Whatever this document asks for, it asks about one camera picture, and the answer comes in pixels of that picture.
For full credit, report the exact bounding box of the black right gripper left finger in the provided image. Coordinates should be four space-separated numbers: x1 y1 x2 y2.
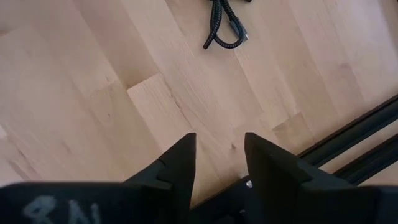
0 132 197 224

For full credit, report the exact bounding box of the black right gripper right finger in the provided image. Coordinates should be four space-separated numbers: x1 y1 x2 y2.
243 132 398 224

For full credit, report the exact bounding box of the black aluminium table rail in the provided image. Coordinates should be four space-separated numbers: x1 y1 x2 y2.
189 93 398 224

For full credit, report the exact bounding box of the black braided cable bundle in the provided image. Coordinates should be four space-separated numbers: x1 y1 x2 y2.
202 0 252 50

